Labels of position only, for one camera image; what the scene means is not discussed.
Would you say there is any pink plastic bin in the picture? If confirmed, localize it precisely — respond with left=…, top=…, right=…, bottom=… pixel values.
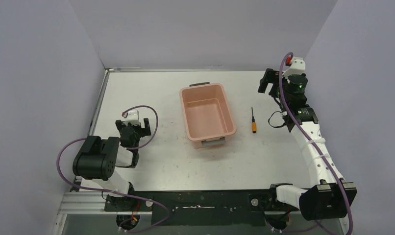
left=179, top=82, right=237, bottom=149

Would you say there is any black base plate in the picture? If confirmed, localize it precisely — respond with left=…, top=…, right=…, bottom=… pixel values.
left=104, top=189, right=297, bottom=226

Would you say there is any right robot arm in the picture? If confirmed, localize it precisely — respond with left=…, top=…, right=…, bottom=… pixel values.
left=258, top=69, right=357, bottom=221

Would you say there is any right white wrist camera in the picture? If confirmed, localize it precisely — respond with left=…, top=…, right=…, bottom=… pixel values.
left=283, top=56, right=306, bottom=77

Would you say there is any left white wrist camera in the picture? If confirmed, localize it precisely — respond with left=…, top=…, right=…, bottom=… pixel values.
left=122, top=110, right=140, bottom=125

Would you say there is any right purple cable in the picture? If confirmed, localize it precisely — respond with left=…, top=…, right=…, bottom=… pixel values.
left=266, top=51, right=355, bottom=235

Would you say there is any aluminium front rail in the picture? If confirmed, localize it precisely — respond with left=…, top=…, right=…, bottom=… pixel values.
left=58, top=191, right=351, bottom=215

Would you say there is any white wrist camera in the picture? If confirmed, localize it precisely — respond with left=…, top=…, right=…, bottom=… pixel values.
left=283, top=56, right=306, bottom=77
left=122, top=110, right=140, bottom=125

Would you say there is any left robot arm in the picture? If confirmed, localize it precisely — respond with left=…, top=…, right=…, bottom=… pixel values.
left=73, top=118, right=151, bottom=211

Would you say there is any orange black screwdriver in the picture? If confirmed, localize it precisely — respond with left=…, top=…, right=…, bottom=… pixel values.
left=251, top=107, right=257, bottom=133

